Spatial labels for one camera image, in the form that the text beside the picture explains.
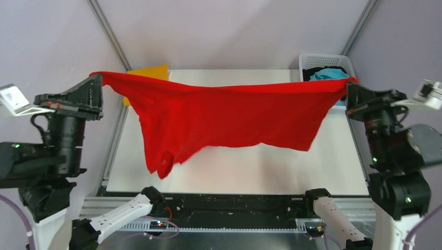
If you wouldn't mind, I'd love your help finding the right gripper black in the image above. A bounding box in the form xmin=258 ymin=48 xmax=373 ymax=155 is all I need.
xmin=345 ymin=79 xmax=411 ymax=165

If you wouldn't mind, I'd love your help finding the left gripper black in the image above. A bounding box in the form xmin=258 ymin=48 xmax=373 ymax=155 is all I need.
xmin=35 ymin=71 xmax=105 ymax=173

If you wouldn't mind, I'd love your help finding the red t-shirt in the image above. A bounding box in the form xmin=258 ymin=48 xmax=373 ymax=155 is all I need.
xmin=101 ymin=71 xmax=355 ymax=179

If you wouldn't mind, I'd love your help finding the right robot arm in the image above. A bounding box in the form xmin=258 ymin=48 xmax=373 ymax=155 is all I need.
xmin=302 ymin=80 xmax=441 ymax=249

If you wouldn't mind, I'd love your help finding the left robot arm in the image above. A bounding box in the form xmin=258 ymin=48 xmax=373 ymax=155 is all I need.
xmin=1 ymin=74 xmax=165 ymax=249

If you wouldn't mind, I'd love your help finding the light blue t-shirt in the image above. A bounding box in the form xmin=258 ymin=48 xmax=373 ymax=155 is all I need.
xmin=309 ymin=67 xmax=350 ymax=106

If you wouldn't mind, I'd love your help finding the black t-shirt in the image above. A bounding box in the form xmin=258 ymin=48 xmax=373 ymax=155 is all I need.
xmin=302 ymin=66 xmax=348 ymax=81

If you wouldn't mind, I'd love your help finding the white plastic basket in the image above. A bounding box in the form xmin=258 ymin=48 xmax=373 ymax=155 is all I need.
xmin=299 ymin=53 xmax=359 ymax=111

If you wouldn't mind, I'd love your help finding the folded orange t-shirt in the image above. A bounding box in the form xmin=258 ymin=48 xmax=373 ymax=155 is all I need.
xmin=127 ymin=64 xmax=169 ymax=105

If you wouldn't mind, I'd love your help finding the right controller board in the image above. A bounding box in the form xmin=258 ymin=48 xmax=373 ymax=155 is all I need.
xmin=306 ymin=226 xmax=325 ymax=238

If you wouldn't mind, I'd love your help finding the controller board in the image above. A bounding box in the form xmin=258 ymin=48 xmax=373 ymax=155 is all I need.
xmin=149 ymin=220 xmax=168 ymax=230
xmin=306 ymin=226 xmax=325 ymax=238

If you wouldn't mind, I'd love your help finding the left controller board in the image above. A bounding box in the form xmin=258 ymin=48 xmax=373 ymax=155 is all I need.
xmin=149 ymin=220 xmax=168 ymax=230

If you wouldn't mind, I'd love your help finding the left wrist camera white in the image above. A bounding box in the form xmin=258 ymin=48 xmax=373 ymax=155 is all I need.
xmin=1 ymin=84 xmax=55 ymax=117

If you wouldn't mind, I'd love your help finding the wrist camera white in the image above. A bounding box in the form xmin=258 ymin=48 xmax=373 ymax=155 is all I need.
xmin=1 ymin=84 xmax=55 ymax=117
xmin=391 ymin=80 xmax=441 ymax=110

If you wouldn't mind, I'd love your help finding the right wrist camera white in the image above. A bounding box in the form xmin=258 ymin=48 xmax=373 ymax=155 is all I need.
xmin=391 ymin=80 xmax=441 ymax=110

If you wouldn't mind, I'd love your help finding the aluminium frame rail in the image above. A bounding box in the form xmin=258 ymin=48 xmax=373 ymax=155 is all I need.
xmin=80 ymin=197 xmax=375 ymax=233

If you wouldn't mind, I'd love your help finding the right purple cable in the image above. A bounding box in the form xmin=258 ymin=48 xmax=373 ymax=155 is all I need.
xmin=402 ymin=203 xmax=442 ymax=250

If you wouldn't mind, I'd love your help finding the purple cable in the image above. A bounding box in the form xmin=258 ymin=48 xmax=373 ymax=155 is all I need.
xmin=0 ymin=195 xmax=37 ymax=250
xmin=402 ymin=203 xmax=442 ymax=250

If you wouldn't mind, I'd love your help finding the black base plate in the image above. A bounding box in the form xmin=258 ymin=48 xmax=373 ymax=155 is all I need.
xmin=151 ymin=193 xmax=318 ymax=230

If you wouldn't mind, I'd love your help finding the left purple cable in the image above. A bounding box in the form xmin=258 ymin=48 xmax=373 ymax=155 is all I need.
xmin=0 ymin=195 xmax=37 ymax=250

